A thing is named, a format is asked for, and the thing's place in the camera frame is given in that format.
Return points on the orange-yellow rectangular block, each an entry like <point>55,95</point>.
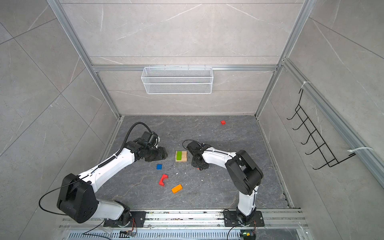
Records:
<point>177,188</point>

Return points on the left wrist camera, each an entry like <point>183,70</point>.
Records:
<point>150,139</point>

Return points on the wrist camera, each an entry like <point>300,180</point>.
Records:
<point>196,148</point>
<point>150,139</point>

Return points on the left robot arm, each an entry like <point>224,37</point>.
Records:
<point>77,197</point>

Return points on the natural wood block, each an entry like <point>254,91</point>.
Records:
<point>184,153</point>
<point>181,160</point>
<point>184,156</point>

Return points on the red arch block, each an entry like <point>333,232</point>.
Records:
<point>162,179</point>

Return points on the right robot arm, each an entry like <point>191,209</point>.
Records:
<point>244,173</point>

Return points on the aluminium mounting rail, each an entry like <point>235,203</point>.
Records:
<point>217,219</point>

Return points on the white wire mesh basket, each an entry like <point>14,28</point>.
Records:
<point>177,80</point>

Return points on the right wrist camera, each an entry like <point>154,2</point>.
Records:
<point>196,148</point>

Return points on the green rectangular block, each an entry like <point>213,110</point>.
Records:
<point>179,155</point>

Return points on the black wire hook rack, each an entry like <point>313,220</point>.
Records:
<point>315,136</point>

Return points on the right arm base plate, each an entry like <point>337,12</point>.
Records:
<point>236,218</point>

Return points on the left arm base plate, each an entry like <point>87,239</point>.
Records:
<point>128,220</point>

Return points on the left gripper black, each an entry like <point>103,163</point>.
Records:
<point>162,154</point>

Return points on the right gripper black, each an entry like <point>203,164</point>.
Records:
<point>194,165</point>

